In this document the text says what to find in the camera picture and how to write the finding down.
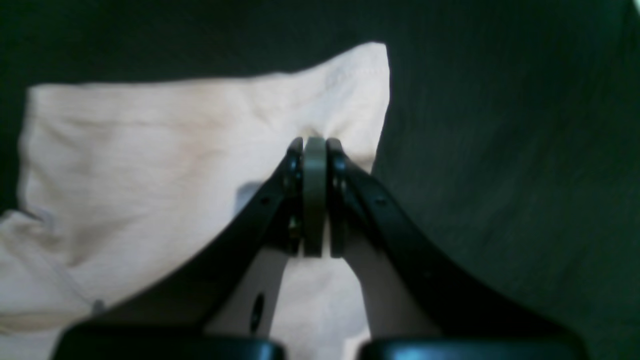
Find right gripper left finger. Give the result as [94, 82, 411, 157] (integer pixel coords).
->
[53, 137, 327, 360]

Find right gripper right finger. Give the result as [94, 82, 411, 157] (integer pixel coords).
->
[326, 138, 589, 360]

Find black table cloth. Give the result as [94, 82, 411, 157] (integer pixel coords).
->
[1, 0, 639, 360]

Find pink T-shirt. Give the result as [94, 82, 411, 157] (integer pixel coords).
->
[1, 42, 390, 360]

